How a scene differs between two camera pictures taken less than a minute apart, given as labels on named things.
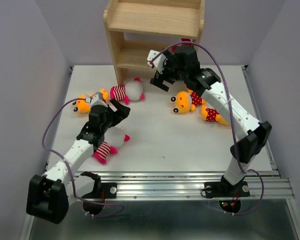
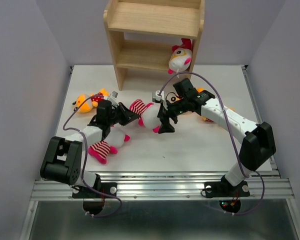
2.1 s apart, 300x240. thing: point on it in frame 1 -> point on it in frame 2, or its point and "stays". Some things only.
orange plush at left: [82, 106] stays
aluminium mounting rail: [189, 185] stays
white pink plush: [114, 137] stays
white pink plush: [132, 90] -> [150, 114]
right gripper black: [158, 81] -> [165, 114]
